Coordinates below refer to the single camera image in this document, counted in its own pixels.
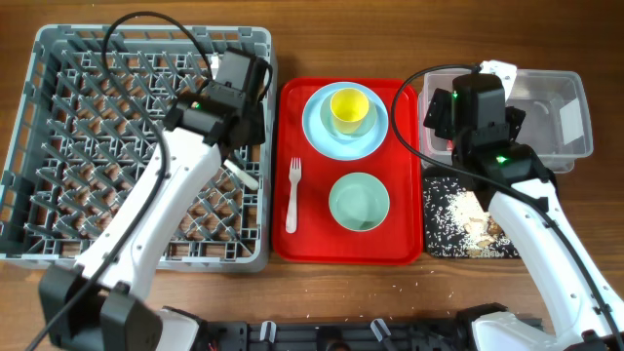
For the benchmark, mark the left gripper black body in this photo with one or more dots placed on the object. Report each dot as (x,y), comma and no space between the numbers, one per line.
(257,130)

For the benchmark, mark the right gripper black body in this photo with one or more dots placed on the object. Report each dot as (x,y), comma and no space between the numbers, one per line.
(440,108)

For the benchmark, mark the white plastic spoon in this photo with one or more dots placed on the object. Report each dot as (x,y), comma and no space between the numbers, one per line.
(251,182)

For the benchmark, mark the rice food leftovers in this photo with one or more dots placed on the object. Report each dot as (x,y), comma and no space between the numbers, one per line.
(468,219)

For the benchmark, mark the white plastic fork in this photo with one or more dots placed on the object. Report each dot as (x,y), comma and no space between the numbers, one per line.
(294,178)

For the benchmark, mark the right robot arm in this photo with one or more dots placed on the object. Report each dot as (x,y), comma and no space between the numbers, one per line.
(518,191)

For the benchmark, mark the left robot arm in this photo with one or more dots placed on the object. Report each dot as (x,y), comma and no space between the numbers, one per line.
(98,304)

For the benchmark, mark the black waste tray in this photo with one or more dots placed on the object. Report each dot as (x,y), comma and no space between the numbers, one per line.
(448,219)

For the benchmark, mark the grey dishwasher rack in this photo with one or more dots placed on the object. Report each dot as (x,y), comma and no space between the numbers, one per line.
(77,148)

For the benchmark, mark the clear plastic bin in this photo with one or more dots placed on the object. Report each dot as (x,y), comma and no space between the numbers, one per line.
(557,124)

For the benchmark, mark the light blue plate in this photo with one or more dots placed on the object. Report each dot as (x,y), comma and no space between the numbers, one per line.
(335,149)

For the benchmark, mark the yellow plastic cup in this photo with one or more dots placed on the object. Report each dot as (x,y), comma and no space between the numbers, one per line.
(349,108)

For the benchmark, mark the red plastic tray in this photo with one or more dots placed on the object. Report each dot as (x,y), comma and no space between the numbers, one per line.
(318,238)

